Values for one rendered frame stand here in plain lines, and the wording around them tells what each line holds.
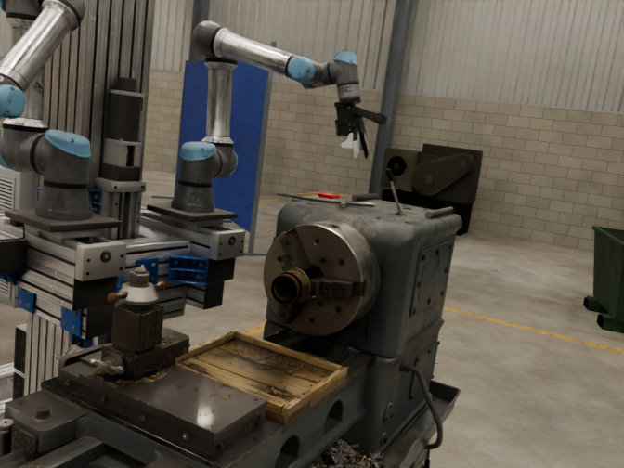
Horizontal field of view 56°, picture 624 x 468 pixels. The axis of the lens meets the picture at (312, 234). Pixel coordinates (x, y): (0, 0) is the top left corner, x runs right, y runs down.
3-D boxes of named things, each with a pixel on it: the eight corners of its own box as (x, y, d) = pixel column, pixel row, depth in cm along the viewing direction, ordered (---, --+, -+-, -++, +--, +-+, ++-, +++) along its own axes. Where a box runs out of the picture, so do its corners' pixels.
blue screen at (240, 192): (151, 197, 1012) (162, 57, 971) (197, 200, 1047) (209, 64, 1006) (216, 254, 648) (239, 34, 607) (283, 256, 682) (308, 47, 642)
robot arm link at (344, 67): (334, 58, 200) (358, 52, 197) (338, 90, 201) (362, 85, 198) (327, 54, 192) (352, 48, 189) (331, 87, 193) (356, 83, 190)
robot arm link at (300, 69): (183, 9, 193) (315, 53, 179) (201, 17, 203) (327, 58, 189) (175, 45, 196) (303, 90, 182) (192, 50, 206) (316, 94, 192)
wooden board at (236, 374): (233, 343, 167) (234, 330, 166) (345, 382, 151) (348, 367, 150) (158, 374, 141) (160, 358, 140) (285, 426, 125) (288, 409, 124)
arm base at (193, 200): (162, 205, 204) (163, 177, 203) (193, 204, 217) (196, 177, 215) (191, 214, 196) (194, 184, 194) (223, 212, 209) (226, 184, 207)
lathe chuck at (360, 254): (266, 301, 180) (295, 205, 172) (355, 347, 167) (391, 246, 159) (250, 306, 173) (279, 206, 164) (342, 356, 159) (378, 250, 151)
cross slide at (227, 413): (109, 357, 133) (110, 339, 132) (266, 422, 113) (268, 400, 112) (44, 381, 118) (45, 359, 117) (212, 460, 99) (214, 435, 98)
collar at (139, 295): (137, 290, 121) (138, 276, 120) (167, 299, 117) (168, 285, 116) (108, 297, 114) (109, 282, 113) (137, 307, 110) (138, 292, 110)
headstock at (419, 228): (337, 286, 243) (350, 193, 236) (449, 316, 221) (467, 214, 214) (256, 318, 191) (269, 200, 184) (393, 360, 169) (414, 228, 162)
